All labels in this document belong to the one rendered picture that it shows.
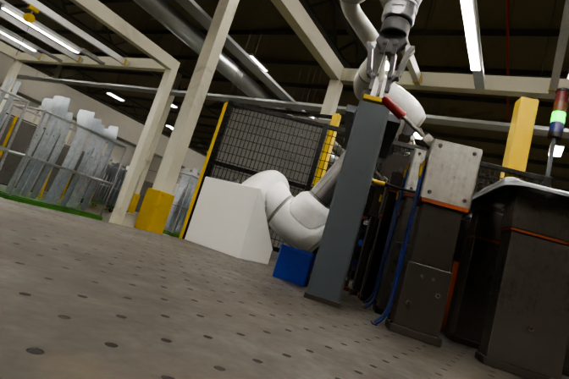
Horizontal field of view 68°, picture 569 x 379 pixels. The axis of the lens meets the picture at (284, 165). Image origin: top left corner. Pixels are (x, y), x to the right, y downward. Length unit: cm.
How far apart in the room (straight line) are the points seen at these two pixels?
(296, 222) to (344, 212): 76
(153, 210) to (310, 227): 727
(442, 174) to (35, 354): 71
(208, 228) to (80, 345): 133
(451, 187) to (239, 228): 88
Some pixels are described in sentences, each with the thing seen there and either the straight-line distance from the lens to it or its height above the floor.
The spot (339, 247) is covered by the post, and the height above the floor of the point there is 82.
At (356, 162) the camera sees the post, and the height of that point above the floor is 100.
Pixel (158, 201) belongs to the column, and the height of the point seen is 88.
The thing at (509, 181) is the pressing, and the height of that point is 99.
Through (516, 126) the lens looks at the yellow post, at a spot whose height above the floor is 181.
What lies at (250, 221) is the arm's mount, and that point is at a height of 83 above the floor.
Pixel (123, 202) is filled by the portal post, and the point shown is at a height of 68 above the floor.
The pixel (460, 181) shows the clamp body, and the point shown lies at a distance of 84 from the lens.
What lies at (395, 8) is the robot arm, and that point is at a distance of 122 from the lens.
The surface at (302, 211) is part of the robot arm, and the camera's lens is 164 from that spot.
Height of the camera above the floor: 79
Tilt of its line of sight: 10 degrees up
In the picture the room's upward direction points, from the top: 17 degrees clockwise
